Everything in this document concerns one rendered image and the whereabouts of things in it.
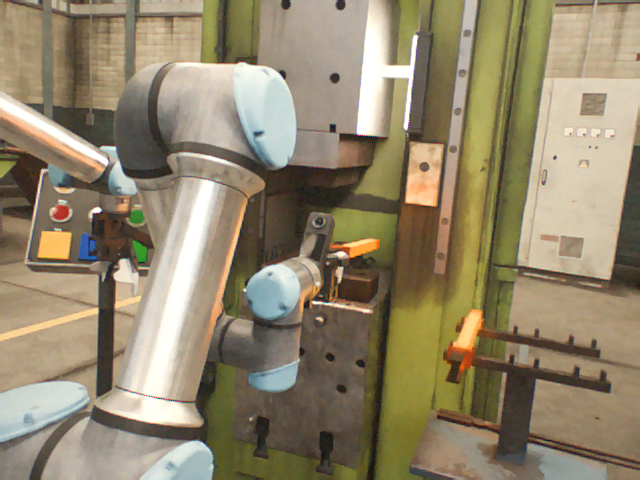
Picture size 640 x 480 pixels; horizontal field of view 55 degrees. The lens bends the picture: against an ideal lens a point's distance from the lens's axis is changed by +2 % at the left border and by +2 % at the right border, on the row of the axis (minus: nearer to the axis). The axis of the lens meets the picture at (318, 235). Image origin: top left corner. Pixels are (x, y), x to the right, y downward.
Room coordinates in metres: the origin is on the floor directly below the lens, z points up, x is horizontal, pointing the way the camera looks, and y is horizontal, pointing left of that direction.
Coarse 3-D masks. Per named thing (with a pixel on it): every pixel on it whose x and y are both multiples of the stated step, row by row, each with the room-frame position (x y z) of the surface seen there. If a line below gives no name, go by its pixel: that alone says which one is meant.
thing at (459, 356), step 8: (472, 312) 1.45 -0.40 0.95; (480, 312) 1.45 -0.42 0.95; (472, 320) 1.38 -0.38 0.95; (480, 320) 1.44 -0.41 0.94; (464, 328) 1.31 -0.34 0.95; (472, 328) 1.31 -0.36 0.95; (464, 336) 1.25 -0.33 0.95; (472, 336) 1.26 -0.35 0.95; (456, 344) 1.19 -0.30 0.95; (464, 344) 1.20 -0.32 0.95; (472, 344) 1.26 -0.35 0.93; (448, 352) 1.15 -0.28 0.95; (456, 352) 1.12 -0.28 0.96; (464, 352) 1.12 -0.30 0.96; (448, 360) 1.07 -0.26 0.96; (456, 360) 1.07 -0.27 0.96; (464, 360) 1.14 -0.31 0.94; (456, 368) 1.07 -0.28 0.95; (464, 368) 1.14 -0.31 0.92; (448, 376) 1.09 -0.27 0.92; (456, 376) 1.08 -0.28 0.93
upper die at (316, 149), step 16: (304, 144) 1.64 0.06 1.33; (320, 144) 1.63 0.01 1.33; (336, 144) 1.62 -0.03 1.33; (352, 144) 1.75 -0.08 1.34; (368, 144) 1.94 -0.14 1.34; (304, 160) 1.64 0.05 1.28; (320, 160) 1.63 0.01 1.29; (336, 160) 1.62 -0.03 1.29; (352, 160) 1.77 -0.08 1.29; (368, 160) 1.96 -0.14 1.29
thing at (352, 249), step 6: (366, 240) 1.46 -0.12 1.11; (372, 240) 1.48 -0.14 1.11; (378, 240) 1.51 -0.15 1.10; (330, 246) 1.18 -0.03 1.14; (336, 246) 1.20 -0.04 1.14; (342, 246) 1.19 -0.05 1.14; (348, 246) 1.26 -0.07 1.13; (354, 246) 1.28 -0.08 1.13; (360, 246) 1.32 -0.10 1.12; (366, 246) 1.38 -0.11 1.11; (372, 246) 1.45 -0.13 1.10; (378, 246) 1.52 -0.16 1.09; (330, 252) 1.11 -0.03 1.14; (336, 252) 1.14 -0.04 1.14; (348, 252) 1.19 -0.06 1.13; (354, 252) 1.27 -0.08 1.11; (360, 252) 1.33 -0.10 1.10
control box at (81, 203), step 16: (48, 176) 1.69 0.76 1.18; (48, 192) 1.66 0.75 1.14; (64, 192) 1.67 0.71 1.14; (80, 192) 1.68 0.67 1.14; (96, 192) 1.68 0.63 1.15; (48, 208) 1.64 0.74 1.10; (80, 208) 1.65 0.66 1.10; (32, 224) 1.61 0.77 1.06; (48, 224) 1.62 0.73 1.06; (64, 224) 1.63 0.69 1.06; (80, 224) 1.63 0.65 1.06; (144, 224) 1.66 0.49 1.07; (32, 240) 1.59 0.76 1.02; (80, 240) 1.61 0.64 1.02; (32, 256) 1.57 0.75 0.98; (48, 272) 1.62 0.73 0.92; (64, 272) 1.62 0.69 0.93; (80, 272) 1.62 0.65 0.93; (96, 272) 1.62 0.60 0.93; (112, 272) 1.63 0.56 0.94; (144, 272) 1.62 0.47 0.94
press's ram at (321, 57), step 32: (288, 0) 1.67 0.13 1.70; (320, 0) 1.64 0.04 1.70; (352, 0) 1.61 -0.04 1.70; (384, 0) 1.76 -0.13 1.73; (288, 32) 1.66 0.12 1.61; (320, 32) 1.64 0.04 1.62; (352, 32) 1.61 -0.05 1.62; (384, 32) 1.79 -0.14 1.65; (288, 64) 1.66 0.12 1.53; (320, 64) 1.64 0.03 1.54; (352, 64) 1.61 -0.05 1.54; (384, 64) 1.83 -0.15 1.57; (320, 96) 1.63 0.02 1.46; (352, 96) 1.61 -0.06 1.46; (384, 96) 1.87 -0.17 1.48; (320, 128) 1.63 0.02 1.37; (352, 128) 1.60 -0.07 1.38; (384, 128) 1.91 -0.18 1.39
